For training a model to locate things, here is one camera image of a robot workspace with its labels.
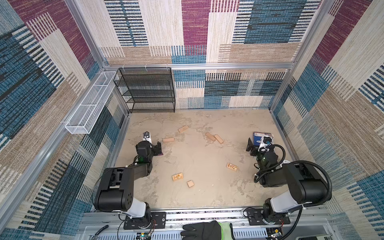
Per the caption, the black wire shelf rack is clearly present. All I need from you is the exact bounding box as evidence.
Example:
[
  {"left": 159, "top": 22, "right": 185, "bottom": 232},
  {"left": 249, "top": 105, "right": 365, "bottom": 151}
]
[{"left": 114, "top": 67, "right": 176, "bottom": 114}]

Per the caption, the plain wood block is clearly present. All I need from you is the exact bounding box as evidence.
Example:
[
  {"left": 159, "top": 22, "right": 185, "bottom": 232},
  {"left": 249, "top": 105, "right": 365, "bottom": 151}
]
[
  {"left": 205, "top": 133, "right": 216, "bottom": 142},
  {"left": 178, "top": 125, "right": 189, "bottom": 133},
  {"left": 163, "top": 138, "right": 175, "bottom": 143},
  {"left": 214, "top": 135, "right": 224, "bottom": 144}
]

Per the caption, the blue printed package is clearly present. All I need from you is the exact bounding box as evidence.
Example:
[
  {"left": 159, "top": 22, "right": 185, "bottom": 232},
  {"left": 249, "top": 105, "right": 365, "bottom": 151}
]
[{"left": 253, "top": 132, "right": 274, "bottom": 145}]

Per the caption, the white wire mesh basket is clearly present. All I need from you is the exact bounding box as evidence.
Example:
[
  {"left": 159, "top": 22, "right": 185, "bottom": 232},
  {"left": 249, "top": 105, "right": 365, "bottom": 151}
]
[{"left": 65, "top": 72, "right": 117, "bottom": 135}]

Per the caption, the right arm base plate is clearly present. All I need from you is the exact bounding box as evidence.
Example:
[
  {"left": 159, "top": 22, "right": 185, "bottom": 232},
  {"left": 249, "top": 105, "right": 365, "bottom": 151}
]
[{"left": 243, "top": 207, "right": 291, "bottom": 226}]

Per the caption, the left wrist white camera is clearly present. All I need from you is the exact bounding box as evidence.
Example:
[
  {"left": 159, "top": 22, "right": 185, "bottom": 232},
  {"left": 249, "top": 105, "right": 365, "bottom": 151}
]
[{"left": 143, "top": 131, "right": 152, "bottom": 144}]

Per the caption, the dotted wood block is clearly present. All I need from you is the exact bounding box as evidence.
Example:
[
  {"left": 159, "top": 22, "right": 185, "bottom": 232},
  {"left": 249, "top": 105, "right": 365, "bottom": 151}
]
[
  {"left": 226, "top": 163, "right": 238, "bottom": 172},
  {"left": 172, "top": 173, "right": 184, "bottom": 182}
]

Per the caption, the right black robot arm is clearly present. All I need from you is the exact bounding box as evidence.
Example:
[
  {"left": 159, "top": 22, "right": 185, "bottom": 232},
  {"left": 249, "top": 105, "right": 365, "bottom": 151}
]
[{"left": 244, "top": 136, "right": 333, "bottom": 226}]

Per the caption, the small square wood block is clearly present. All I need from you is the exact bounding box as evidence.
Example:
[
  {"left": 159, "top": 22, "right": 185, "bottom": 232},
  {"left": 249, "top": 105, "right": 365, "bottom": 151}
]
[{"left": 187, "top": 181, "right": 195, "bottom": 188}]

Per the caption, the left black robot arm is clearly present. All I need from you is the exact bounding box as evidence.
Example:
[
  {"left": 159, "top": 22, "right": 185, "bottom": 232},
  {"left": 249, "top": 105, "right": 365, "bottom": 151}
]
[{"left": 93, "top": 141, "right": 163, "bottom": 228}]

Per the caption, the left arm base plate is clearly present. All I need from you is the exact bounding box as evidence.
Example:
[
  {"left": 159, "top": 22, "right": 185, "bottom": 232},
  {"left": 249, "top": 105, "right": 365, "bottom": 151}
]
[{"left": 123, "top": 212, "right": 167, "bottom": 230}]

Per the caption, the dotted wood block front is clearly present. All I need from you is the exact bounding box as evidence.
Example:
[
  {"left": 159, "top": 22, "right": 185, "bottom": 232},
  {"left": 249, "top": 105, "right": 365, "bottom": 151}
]
[{"left": 172, "top": 173, "right": 184, "bottom": 182}]

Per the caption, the black and green glove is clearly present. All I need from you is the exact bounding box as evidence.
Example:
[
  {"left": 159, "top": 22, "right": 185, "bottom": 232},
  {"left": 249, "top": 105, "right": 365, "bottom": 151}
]
[{"left": 181, "top": 221, "right": 235, "bottom": 240}]

